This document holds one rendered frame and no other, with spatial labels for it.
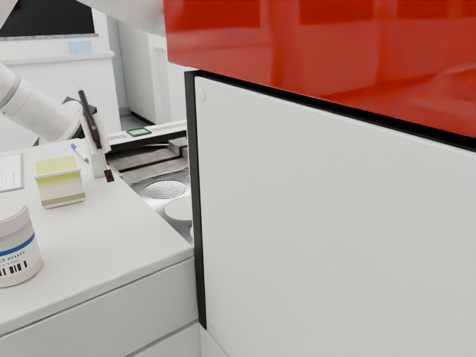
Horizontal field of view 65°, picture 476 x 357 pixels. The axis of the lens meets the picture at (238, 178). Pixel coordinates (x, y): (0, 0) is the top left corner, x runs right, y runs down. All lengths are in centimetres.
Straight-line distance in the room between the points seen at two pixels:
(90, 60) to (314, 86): 346
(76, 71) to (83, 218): 306
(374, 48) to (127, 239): 46
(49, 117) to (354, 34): 106
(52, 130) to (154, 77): 299
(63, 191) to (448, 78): 62
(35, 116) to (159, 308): 78
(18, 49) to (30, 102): 261
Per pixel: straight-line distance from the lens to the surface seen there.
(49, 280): 56
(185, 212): 79
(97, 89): 375
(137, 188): 90
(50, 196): 72
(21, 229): 54
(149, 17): 65
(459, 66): 24
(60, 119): 125
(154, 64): 417
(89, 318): 55
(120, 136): 110
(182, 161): 109
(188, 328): 66
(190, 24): 44
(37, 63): 362
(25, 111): 122
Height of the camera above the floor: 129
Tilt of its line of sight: 25 degrees down
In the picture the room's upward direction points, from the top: straight up
